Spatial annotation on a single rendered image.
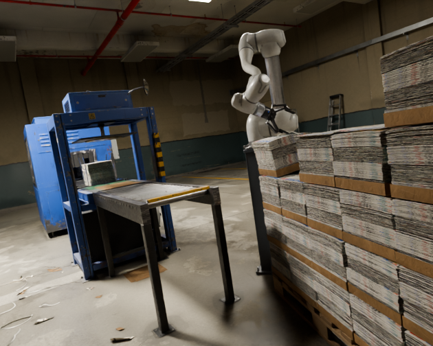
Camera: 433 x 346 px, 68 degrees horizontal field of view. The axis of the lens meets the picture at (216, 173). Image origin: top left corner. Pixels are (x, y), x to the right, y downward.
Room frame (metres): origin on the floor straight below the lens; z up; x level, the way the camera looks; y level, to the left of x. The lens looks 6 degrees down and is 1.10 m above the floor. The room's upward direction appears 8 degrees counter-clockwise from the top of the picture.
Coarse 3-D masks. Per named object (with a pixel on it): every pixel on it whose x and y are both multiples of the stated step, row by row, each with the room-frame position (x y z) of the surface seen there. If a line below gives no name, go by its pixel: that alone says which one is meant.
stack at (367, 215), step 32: (288, 192) 1.79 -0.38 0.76; (320, 192) 1.46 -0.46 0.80; (352, 192) 1.25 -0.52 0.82; (288, 224) 1.82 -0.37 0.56; (352, 224) 1.26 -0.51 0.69; (384, 224) 1.09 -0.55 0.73; (288, 256) 1.87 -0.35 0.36; (320, 256) 1.53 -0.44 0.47; (352, 256) 1.28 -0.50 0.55; (288, 288) 1.94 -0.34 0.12; (320, 288) 1.55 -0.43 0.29; (384, 288) 1.11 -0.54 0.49; (320, 320) 1.59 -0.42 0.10; (352, 320) 1.34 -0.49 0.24; (384, 320) 1.13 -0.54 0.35
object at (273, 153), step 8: (280, 136) 2.07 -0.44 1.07; (288, 136) 1.98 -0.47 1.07; (256, 144) 2.11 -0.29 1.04; (264, 144) 2.00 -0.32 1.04; (272, 144) 1.93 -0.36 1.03; (280, 144) 1.95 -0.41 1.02; (288, 144) 1.95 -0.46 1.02; (256, 152) 2.17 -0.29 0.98; (264, 152) 2.04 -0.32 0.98; (272, 152) 1.93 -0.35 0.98; (280, 152) 1.95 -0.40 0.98; (288, 152) 1.96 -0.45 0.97; (256, 160) 2.21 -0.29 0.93; (264, 160) 2.08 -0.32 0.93; (272, 160) 1.96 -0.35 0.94; (280, 160) 1.95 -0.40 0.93; (288, 160) 1.96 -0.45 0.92; (296, 160) 1.97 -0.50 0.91; (264, 168) 2.11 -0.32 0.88; (272, 168) 1.98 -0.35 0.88; (280, 168) 1.95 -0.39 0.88
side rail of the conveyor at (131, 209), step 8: (96, 192) 2.91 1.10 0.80; (96, 200) 2.88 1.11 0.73; (104, 200) 2.60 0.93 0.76; (112, 200) 2.37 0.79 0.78; (120, 200) 2.19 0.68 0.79; (128, 200) 2.10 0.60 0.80; (136, 200) 2.05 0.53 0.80; (104, 208) 2.64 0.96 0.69; (112, 208) 2.42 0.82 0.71; (120, 208) 2.22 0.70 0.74; (128, 208) 2.06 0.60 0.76; (136, 208) 1.91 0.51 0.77; (144, 208) 1.86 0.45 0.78; (128, 216) 2.09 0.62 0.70; (136, 216) 1.94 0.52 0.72; (144, 216) 1.86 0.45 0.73; (144, 224) 1.85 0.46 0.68
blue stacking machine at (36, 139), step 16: (32, 128) 4.84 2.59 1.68; (96, 128) 5.31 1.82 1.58; (32, 144) 4.82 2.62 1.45; (48, 144) 4.92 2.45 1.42; (80, 144) 5.16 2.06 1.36; (96, 144) 5.29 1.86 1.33; (112, 144) 5.42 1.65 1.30; (32, 160) 4.80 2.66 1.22; (48, 160) 4.91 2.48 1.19; (80, 160) 5.14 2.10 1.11; (96, 160) 5.27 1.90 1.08; (112, 160) 5.40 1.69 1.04; (32, 176) 5.61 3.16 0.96; (48, 176) 4.89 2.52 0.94; (80, 176) 5.93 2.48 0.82; (48, 192) 4.86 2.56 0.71; (48, 208) 4.84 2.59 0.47; (48, 224) 4.82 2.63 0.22; (64, 224) 4.92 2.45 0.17
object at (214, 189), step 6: (192, 186) 2.35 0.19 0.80; (198, 186) 2.30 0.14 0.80; (210, 186) 2.20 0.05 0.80; (210, 192) 2.14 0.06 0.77; (216, 192) 2.13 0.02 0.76; (192, 198) 2.37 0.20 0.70; (198, 198) 2.30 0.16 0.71; (204, 198) 2.22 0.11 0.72; (210, 198) 2.15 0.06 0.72; (216, 198) 2.12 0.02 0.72; (210, 204) 2.16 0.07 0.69; (216, 204) 2.12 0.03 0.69
